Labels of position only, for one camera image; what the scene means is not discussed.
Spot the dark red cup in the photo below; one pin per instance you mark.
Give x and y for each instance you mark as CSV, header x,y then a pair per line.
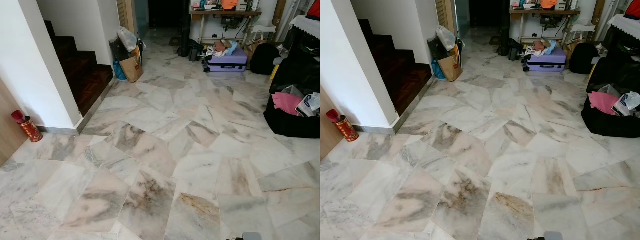
x,y
332,115
17,116

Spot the clear plastic bag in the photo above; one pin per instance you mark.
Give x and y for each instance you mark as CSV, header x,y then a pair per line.
x,y
629,102
311,103

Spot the red patterned tin canister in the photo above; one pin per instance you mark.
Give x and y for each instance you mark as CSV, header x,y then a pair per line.
x,y
346,129
31,130

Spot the black duffel bag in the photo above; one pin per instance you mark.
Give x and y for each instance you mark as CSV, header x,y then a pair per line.
x,y
607,126
290,125

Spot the pink cloth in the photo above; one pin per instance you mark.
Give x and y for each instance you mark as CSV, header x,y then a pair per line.
x,y
286,103
604,102

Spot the black bulky bag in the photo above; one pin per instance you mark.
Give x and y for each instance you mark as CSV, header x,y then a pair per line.
x,y
615,70
295,70

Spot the black backpack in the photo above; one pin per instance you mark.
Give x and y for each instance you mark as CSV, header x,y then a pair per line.
x,y
583,58
264,59

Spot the dark wooden staircase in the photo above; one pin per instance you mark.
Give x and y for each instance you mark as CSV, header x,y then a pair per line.
x,y
400,75
80,75

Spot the white lace tablecloth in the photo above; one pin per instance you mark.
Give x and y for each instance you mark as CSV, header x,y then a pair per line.
x,y
625,24
306,25

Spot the purple suitcase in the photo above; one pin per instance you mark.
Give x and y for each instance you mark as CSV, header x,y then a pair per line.
x,y
227,62
546,61

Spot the red cloth item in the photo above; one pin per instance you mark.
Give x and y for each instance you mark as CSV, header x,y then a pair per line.
x,y
633,9
314,9

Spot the pile of clothes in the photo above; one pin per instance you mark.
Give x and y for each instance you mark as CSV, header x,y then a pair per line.
x,y
539,47
220,48

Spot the blue bag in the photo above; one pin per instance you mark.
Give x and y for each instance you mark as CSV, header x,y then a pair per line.
x,y
119,71
438,71

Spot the black flat bag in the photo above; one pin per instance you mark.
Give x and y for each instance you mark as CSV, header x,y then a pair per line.
x,y
437,49
118,50

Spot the brown paper bag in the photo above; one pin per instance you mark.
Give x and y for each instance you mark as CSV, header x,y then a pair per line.
x,y
132,69
451,67

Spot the small black bag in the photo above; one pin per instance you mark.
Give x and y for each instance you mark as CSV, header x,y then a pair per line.
x,y
515,50
196,51

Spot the wooden workbench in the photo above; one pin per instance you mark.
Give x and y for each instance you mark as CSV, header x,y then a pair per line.
x,y
545,13
225,14

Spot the orange item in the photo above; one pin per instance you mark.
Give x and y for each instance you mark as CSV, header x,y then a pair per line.
x,y
548,3
229,4

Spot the white plastic bag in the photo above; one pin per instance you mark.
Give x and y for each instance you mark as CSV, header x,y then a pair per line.
x,y
445,38
127,39

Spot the wooden louvred door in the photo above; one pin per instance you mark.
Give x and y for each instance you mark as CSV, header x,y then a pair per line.
x,y
125,14
445,14

